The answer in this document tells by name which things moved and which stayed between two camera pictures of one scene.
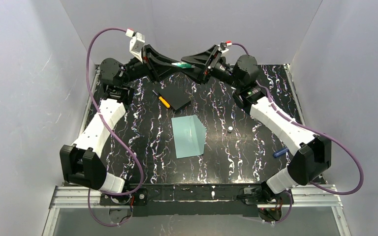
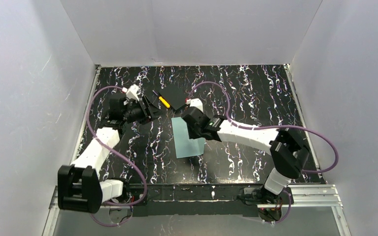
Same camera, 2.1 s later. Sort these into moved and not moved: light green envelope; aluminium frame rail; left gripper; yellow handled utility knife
Moved: left gripper
Not moved: light green envelope; aluminium frame rail; yellow handled utility knife
